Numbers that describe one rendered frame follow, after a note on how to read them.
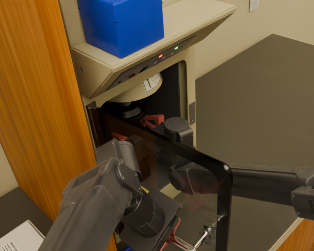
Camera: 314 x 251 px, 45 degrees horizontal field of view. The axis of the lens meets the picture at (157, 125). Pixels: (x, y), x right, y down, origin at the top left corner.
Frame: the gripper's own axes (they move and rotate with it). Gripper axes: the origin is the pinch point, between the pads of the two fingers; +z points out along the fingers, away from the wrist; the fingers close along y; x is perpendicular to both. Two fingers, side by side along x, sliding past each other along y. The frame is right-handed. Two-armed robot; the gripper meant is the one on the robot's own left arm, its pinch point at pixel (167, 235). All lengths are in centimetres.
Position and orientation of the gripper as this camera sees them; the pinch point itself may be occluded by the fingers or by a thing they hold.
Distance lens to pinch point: 72.7
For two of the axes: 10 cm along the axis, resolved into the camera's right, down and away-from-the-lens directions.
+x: 7.5, 3.5, -5.6
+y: -5.6, 7.8, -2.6
